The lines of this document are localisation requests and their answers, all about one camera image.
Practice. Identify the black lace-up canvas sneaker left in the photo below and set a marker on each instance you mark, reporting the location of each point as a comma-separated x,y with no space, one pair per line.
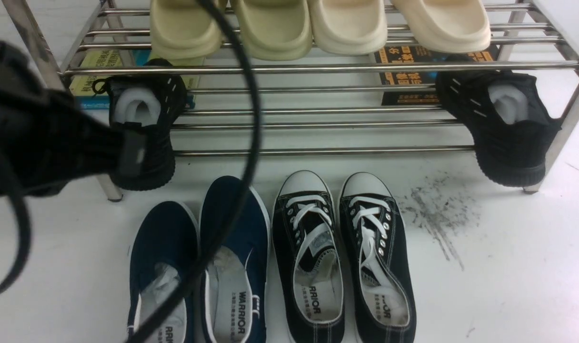
306,246

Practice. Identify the black knit sneaker right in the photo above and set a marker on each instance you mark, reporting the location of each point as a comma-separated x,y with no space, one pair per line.
511,128

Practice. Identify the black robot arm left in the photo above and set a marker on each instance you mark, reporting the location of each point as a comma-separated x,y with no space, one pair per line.
46,141

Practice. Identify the olive green slipper left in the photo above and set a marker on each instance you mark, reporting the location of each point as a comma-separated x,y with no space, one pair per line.
182,29

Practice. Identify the cream slipper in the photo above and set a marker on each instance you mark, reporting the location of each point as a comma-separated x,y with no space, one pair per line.
349,27
448,26

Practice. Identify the black knit sneaker left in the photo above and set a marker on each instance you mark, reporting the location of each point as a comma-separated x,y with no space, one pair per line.
148,105

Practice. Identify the cream slipper right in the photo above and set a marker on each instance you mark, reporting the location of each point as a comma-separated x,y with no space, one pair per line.
448,26

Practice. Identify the black and orange book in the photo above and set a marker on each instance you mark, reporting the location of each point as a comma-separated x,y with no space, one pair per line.
412,54

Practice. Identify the navy slip-on shoe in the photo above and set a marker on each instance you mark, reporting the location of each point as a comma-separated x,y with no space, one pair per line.
233,286
164,251

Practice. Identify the black lace-up canvas sneaker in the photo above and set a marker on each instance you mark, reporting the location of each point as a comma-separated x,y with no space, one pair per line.
306,246
373,233

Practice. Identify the stainless steel shoe rack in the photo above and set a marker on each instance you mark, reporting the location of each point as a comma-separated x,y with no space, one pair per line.
55,77

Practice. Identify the cream slipper left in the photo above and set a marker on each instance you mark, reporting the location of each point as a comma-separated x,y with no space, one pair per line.
349,27

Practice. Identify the black lace-up canvas sneaker right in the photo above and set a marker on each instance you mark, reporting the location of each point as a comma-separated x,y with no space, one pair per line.
373,233

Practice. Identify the black knit sneaker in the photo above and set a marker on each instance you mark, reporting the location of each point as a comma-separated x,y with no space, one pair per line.
148,105
511,128

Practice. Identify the olive green slipper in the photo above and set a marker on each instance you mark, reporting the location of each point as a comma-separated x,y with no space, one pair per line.
182,29
274,30

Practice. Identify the olive green slipper right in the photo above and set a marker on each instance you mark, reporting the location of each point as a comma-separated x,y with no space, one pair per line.
274,30

